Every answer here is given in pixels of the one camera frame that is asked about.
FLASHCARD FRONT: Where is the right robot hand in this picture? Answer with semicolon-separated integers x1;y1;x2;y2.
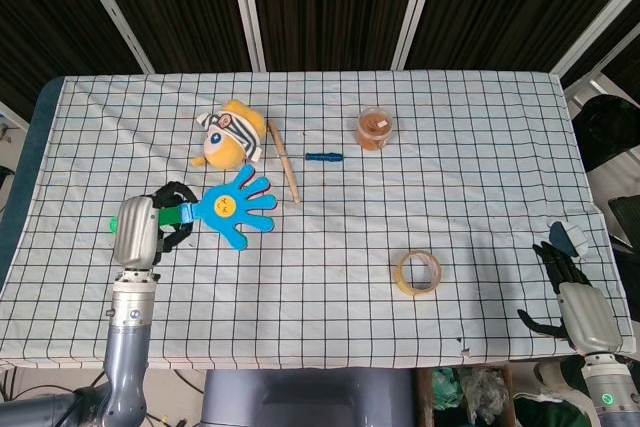
516;241;624;354

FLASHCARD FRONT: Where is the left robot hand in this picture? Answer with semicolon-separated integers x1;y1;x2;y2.
112;180;197;269

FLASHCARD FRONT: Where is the blue hand clapper toy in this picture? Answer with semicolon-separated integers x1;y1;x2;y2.
109;164;278;251

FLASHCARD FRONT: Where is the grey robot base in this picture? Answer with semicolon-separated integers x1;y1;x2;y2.
200;369;417;427

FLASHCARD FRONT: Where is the yellow plush toy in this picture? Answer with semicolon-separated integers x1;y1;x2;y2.
191;98;267;169

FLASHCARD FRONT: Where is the cardboard box with bags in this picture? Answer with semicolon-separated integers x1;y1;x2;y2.
417;363;518;427

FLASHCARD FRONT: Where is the wooden stick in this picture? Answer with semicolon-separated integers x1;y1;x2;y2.
267;120;303;205

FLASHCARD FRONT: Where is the clear tape roll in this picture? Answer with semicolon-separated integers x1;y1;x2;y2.
395;249;443;297

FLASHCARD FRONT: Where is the black chair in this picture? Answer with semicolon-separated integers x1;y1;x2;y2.
571;93;640;174

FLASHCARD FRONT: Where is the checkered tablecloth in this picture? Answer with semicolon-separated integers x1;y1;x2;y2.
0;69;635;371

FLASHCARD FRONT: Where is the clear jar with orange contents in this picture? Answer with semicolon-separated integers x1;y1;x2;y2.
357;105;394;152

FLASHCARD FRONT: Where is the blue handled screwdriver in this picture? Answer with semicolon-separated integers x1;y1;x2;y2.
285;152;347;163

